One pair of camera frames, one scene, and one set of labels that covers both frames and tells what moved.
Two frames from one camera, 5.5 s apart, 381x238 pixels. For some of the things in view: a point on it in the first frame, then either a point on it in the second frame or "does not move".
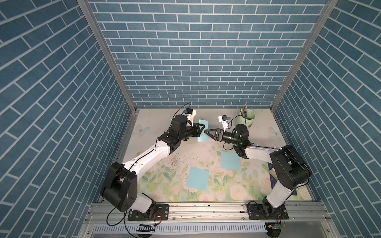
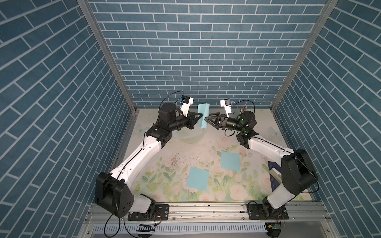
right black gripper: x=218 y=135 → x=216 y=124
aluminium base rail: x=300 y=212 does not move
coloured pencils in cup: x=243 y=111 does not move
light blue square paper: x=204 y=137 → x=203 y=109
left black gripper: x=196 y=133 → x=190 y=121
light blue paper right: x=230 y=161 does not move
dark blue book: x=273 y=181 does not move
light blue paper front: x=198 y=179 does not move
